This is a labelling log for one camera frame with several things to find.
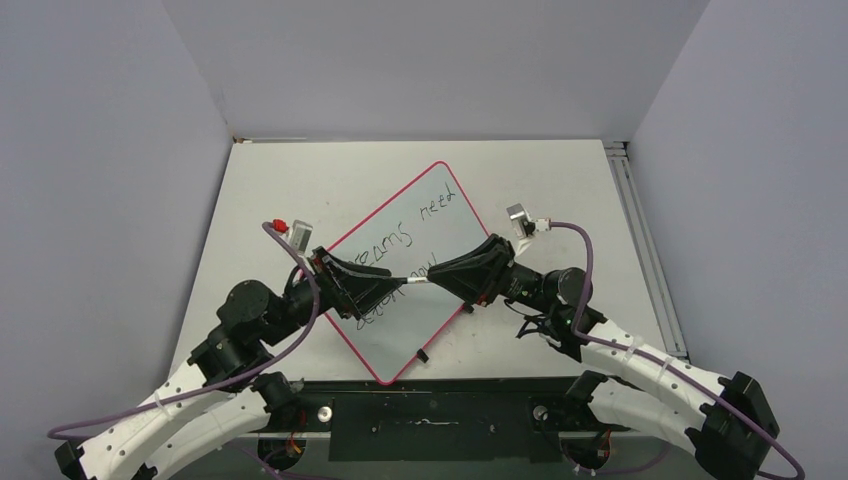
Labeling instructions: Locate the aluminium rail right side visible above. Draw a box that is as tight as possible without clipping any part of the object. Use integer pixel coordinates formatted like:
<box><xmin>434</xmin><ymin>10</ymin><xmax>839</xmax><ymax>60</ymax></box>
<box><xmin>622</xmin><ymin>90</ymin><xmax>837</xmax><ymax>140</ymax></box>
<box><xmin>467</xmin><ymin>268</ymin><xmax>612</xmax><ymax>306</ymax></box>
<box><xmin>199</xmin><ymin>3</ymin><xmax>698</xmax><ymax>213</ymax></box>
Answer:
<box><xmin>603</xmin><ymin>141</ymin><xmax>689</xmax><ymax>359</ymax></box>

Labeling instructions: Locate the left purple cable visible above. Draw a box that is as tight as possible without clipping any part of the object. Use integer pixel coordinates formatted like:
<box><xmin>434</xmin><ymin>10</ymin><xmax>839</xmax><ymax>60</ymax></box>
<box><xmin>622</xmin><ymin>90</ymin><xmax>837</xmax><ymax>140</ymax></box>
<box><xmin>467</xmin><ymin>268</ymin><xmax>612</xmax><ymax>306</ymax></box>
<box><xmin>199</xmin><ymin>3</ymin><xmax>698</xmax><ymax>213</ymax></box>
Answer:
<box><xmin>46</xmin><ymin>221</ymin><xmax>323</xmax><ymax>442</ymax></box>

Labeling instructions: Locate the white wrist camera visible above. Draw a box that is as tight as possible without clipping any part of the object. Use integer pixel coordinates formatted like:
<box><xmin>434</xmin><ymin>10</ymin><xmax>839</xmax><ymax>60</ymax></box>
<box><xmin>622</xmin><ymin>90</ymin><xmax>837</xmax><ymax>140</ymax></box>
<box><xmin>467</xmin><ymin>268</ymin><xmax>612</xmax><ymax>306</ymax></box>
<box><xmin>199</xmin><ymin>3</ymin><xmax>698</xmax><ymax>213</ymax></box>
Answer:
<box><xmin>506</xmin><ymin>203</ymin><xmax>551</xmax><ymax>257</ymax></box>
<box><xmin>271</xmin><ymin>219</ymin><xmax>313</xmax><ymax>255</ymax></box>

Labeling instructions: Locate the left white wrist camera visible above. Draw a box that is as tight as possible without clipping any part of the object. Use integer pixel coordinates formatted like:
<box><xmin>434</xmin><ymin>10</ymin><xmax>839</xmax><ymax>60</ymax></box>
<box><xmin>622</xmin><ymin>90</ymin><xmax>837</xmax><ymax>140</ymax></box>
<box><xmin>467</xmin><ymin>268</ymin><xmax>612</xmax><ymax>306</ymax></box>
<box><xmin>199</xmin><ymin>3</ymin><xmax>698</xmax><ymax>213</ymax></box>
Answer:
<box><xmin>271</xmin><ymin>219</ymin><xmax>313</xmax><ymax>255</ymax></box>

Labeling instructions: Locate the pink-framed whiteboard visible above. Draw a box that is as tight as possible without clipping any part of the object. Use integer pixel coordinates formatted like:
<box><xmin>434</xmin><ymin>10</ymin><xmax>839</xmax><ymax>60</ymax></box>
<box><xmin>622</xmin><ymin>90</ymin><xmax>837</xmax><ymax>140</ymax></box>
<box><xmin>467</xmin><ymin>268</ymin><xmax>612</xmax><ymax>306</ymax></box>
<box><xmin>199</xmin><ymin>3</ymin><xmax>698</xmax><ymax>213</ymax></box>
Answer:
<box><xmin>325</xmin><ymin>161</ymin><xmax>488</xmax><ymax>385</ymax></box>

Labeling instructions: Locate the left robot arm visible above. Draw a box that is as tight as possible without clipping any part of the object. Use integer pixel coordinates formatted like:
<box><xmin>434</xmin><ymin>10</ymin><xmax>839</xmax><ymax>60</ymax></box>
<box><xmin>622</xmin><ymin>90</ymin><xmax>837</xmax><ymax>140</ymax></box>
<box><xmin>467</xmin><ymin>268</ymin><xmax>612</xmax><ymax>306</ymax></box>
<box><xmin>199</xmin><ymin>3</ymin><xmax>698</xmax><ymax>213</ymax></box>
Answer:
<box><xmin>55</xmin><ymin>248</ymin><xmax>406</xmax><ymax>479</ymax></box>

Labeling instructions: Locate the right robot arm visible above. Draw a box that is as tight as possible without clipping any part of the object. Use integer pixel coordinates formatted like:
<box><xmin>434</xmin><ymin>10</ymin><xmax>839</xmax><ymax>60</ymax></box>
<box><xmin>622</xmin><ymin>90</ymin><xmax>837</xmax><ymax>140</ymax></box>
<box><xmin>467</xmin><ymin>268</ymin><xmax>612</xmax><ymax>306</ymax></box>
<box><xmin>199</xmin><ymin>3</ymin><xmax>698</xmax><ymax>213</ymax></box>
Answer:
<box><xmin>427</xmin><ymin>235</ymin><xmax>780</xmax><ymax>479</ymax></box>

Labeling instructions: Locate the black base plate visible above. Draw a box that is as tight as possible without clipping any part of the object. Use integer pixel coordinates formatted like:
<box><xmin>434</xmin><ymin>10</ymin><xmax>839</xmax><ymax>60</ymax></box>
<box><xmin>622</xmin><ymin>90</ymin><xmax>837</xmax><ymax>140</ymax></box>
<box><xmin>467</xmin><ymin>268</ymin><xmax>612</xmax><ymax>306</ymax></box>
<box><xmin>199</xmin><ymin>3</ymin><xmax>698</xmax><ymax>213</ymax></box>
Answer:
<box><xmin>256</xmin><ymin>377</ymin><xmax>611</xmax><ymax>470</ymax></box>

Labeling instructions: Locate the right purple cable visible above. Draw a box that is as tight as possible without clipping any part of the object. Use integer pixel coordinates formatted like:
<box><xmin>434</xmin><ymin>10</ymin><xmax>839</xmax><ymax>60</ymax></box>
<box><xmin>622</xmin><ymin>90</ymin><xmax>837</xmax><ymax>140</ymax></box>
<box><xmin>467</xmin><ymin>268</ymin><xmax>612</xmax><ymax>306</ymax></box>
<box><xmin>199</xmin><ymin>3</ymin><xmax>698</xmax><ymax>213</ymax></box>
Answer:
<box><xmin>548</xmin><ymin>220</ymin><xmax>806</xmax><ymax>480</ymax></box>

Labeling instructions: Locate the purple cable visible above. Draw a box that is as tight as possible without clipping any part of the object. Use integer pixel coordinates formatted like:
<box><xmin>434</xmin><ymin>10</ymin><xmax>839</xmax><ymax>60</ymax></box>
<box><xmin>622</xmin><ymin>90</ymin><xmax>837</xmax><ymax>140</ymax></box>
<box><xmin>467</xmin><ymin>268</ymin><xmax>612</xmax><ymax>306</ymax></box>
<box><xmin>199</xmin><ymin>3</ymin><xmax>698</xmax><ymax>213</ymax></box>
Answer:
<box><xmin>46</xmin><ymin>221</ymin><xmax>323</xmax><ymax>442</ymax></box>
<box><xmin>548</xmin><ymin>220</ymin><xmax>806</xmax><ymax>480</ymax></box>

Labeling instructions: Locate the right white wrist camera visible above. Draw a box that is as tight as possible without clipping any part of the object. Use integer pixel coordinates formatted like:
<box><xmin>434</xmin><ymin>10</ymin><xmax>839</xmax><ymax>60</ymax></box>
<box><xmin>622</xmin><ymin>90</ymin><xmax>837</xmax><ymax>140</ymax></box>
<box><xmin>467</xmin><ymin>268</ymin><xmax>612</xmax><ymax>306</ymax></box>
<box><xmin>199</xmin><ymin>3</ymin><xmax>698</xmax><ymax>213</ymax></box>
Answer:
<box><xmin>506</xmin><ymin>203</ymin><xmax>551</xmax><ymax>257</ymax></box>

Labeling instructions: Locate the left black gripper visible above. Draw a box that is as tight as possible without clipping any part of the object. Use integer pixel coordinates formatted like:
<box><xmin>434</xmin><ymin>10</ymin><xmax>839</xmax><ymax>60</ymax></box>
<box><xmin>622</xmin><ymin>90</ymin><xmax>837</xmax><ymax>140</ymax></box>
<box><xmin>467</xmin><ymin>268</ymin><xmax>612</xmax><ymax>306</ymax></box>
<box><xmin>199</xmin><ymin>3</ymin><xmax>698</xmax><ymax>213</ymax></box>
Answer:
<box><xmin>263</xmin><ymin>246</ymin><xmax>402</xmax><ymax>345</ymax></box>

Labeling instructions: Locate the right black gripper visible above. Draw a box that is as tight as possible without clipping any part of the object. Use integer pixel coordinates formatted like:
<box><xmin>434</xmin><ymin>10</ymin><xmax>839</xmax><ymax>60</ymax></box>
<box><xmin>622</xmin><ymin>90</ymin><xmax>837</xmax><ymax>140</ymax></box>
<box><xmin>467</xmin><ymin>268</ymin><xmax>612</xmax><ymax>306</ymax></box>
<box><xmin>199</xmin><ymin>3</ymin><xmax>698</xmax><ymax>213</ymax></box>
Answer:
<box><xmin>427</xmin><ymin>234</ymin><xmax>557</xmax><ymax>315</ymax></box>

